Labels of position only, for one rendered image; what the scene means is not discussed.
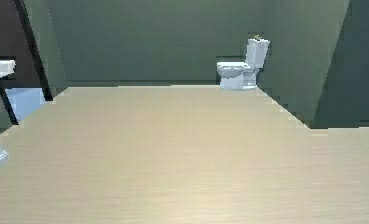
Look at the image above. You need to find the white toilet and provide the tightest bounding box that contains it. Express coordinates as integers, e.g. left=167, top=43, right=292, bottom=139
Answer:
left=216, top=37, right=271, bottom=91

